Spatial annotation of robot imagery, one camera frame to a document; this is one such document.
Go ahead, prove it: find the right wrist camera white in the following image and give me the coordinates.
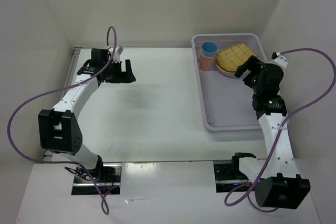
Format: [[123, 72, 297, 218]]
[[269, 52, 288, 69]]

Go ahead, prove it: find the purple plastic plate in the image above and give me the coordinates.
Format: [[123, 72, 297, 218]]
[[218, 69, 235, 78]]

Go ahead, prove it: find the round bamboo green-rim tray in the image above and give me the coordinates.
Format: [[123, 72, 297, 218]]
[[215, 61, 235, 77]]

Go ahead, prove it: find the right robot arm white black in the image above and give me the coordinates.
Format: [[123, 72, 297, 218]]
[[230, 56, 310, 209]]

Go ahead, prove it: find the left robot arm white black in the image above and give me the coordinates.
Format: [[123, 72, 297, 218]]
[[38, 46, 136, 182]]

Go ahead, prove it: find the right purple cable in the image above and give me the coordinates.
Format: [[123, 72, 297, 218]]
[[224, 48, 336, 212]]

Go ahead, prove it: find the salmon pink plastic cup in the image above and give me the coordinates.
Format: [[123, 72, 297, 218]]
[[199, 51, 215, 71]]

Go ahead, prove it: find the purple cable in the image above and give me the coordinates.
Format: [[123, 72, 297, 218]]
[[6, 26, 118, 215], [224, 48, 336, 212]]

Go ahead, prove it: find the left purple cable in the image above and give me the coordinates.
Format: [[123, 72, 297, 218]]
[[6, 26, 118, 215]]

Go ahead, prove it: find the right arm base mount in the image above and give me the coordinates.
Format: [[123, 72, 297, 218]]
[[213, 161, 251, 193]]

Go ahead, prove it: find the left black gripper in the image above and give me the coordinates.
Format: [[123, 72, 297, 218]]
[[103, 59, 135, 83]]

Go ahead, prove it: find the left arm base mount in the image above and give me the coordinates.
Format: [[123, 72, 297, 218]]
[[69, 163, 122, 196]]

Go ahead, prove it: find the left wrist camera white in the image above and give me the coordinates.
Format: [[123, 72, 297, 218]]
[[108, 46, 123, 63]]

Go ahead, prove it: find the scoop-shaped bamboo tray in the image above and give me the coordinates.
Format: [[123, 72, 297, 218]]
[[215, 42, 257, 72]]

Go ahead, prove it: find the blue plastic cup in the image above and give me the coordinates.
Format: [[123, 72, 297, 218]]
[[201, 41, 218, 58]]

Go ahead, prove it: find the clear lavender plastic bin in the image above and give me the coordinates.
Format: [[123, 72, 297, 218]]
[[191, 33, 267, 132]]

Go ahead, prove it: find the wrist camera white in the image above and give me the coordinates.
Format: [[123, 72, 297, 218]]
[[108, 46, 123, 63], [269, 52, 288, 69]]

